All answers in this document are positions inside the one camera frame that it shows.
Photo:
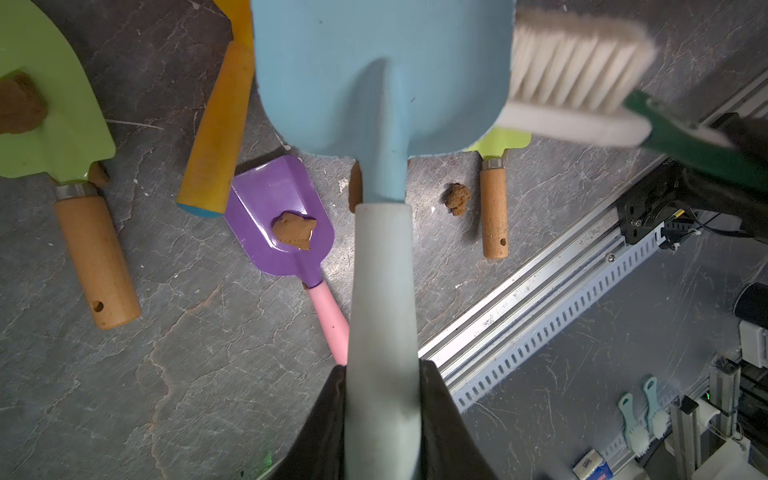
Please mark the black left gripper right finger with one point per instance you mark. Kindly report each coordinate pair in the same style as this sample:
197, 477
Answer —
448, 450

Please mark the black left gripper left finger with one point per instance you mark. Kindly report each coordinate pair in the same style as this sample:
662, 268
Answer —
318, 452

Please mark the green trowel wooden handle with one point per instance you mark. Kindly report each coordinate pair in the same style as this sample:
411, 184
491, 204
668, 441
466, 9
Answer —
493, 190

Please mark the blue toy trowel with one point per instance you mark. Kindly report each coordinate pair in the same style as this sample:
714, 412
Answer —
382, 82

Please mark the white cleaning brush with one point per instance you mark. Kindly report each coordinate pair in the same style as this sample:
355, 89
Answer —
575, 78

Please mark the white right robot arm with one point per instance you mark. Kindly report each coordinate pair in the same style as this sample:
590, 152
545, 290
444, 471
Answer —
672, 192

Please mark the soil lump on purple trowel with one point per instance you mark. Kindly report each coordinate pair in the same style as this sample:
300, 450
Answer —
294, 230

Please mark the loose brown soil lump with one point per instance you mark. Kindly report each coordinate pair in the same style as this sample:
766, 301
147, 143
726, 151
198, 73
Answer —
457, 198

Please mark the yellow toy trowel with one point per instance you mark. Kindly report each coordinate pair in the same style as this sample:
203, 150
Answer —
210, 169

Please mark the green trowel near tissue box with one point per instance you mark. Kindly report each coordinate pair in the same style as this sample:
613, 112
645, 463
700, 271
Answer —
73, 137

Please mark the brown soil lump on trowel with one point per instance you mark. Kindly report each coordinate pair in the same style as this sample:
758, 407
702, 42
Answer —
23, 108

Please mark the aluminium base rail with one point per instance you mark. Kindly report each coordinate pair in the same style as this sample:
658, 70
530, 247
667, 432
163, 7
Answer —
481, 352

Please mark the purple trowel pink handle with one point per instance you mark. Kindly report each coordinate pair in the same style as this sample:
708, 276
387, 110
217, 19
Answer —
258, 197

